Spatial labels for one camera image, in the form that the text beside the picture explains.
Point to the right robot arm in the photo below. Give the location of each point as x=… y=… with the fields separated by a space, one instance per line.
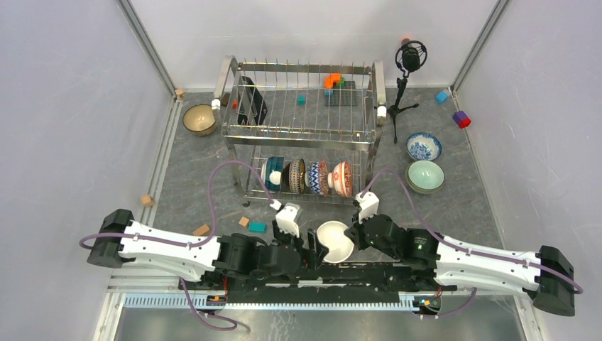
x=544 y=276

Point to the light blue block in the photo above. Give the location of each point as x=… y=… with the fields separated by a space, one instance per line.
x=443 y=96

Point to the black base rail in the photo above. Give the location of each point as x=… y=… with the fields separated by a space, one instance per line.
x=363 y=282

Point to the teal block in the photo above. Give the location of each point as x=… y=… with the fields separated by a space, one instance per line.
x=257 y=227

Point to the celadon green bowl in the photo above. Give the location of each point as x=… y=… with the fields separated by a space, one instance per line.
x=416 y=186

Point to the dark brown block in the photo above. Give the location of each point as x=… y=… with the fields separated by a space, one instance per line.
x=225 y=100

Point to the teal white cup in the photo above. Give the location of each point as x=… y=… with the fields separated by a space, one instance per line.
x=271 y=173

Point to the tan wooden block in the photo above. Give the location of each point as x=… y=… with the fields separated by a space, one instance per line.
x=202 y=231

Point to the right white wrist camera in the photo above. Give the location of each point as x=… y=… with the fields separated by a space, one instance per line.
x=367 y=206

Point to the orange arch brick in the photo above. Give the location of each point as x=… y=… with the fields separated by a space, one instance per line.
x=330 y=80

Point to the pale green bowl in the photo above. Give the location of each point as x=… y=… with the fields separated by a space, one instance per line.
x=425 y=173

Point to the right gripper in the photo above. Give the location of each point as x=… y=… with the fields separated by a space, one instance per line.
x=355 y=233

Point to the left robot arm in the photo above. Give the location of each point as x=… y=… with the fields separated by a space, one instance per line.
x=121 y=239

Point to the purple and red block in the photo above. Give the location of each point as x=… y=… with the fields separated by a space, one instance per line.
x=461 y=119

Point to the blue zigzag patterned bowl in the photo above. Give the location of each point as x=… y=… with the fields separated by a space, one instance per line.
x=316 y=178

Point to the orange plastic bowl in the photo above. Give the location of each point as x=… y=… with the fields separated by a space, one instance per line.
x=331 y=235

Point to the brown glazed bowl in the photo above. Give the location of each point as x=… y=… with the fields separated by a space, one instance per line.
x=200 y=120

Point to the blue white floral bowl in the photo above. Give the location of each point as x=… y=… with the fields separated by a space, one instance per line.
x=423 y=146

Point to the black microphone on tripod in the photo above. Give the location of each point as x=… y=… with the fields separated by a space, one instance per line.
x=409 y=58

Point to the pink patterned bowl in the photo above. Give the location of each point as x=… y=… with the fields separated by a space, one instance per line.
x=341 y=179

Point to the small tan cube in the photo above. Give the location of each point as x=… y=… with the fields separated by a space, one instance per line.
x=244 y=222

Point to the tan wooden cube left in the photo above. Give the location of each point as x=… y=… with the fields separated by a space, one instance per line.
x=147 y=200

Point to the small teal cube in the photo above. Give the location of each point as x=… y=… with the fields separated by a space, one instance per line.
x=301 y=100

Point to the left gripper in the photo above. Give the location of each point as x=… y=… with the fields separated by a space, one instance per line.
x=313 y=256

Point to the steel two-tier dish rack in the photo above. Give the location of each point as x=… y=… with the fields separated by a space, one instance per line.
x=313 y=131

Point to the dark patterned bowl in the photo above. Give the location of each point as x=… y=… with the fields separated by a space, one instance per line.
x=296 y=176

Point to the black bowl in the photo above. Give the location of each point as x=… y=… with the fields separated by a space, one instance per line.
x=252 y=108

